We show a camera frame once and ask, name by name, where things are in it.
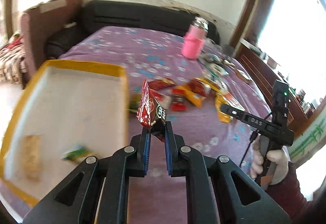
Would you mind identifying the green snack packet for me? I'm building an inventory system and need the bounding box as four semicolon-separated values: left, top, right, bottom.
61;145;93;164

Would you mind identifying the mauve armchair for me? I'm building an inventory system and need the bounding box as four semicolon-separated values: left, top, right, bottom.
20;0;83;82

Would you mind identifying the patterned blanket daybed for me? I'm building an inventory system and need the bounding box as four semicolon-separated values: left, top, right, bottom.
0;30;26;85

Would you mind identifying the dark red sleeve forearm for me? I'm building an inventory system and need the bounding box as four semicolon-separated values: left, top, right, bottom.
266;162;312;223

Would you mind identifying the pink sleeved water bottle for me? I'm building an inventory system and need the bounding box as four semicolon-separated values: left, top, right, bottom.
181;17;208;60

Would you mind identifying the purple floral tablecloth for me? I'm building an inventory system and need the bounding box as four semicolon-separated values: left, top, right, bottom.
0;25;291;224

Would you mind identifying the yellow shallow cardboard tray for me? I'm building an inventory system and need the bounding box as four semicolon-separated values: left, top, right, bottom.
1;60;129;206

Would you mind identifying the black leather sofa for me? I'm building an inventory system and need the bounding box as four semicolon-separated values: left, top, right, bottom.
45;0;221;59

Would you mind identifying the red kitkat snack packet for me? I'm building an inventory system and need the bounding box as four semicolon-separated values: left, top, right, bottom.
137;79;166;143

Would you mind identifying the tan biscuit packet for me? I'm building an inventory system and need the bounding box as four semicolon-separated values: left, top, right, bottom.
22;135;41;181

